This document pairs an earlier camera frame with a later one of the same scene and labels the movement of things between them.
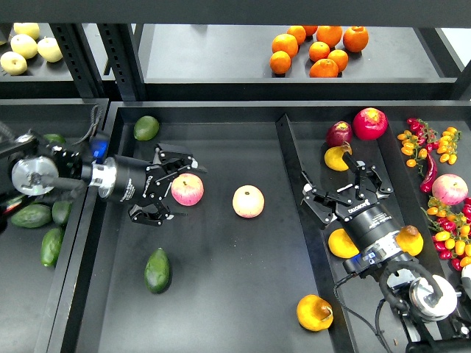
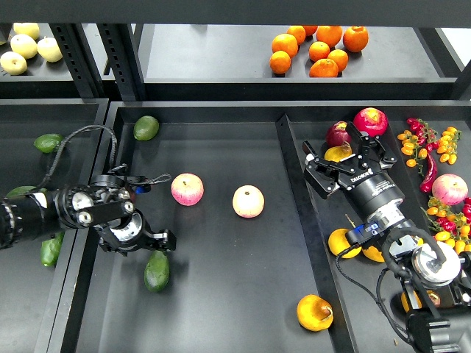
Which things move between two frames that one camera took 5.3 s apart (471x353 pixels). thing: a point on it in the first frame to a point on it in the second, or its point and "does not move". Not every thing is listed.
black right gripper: x=367 y=220 to x=370 y=190
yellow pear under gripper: x=341 y=245 does not move
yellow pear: x=314 y=313 does not move
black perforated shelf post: x=121 y=45 does not move
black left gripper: x=143 y=184 to x=130 y=233
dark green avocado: x=157 y=271 does not move
